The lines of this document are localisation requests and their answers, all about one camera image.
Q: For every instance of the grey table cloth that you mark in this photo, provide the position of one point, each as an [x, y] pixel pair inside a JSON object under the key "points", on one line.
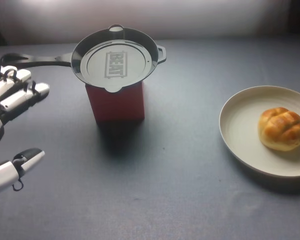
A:
{"points": [[150, 190]]}

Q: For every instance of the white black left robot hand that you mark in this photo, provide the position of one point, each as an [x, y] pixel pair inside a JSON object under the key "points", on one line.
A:
{"points": [[5, 101]]}

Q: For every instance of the golden brown bread roll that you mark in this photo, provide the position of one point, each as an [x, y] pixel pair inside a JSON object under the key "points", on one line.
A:
{"points": [[281, 128]]}

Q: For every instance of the white round plate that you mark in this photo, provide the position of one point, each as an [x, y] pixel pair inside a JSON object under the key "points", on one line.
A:
{"points": [[240, 125]]}

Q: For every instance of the red box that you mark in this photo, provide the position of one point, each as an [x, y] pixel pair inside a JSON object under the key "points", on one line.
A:
{"points": [[117, 105]]}

